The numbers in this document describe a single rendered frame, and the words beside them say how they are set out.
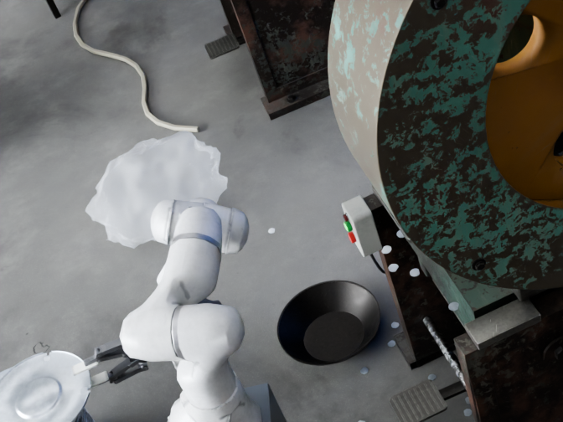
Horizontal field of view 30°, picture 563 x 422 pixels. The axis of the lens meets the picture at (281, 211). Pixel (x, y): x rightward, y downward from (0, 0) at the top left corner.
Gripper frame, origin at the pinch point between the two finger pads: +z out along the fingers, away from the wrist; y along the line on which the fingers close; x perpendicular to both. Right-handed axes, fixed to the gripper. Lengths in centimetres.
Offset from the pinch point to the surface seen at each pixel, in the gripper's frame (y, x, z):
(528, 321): 32, 67, -95
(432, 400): -15, 41, -77
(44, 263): -31, -85, 13
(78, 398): -0.1, 6.4, 4.2
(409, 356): -29, 16, -79
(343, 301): -29, -12, -70
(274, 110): -28, -107, -81
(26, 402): 0.5, 0.5, 17.4
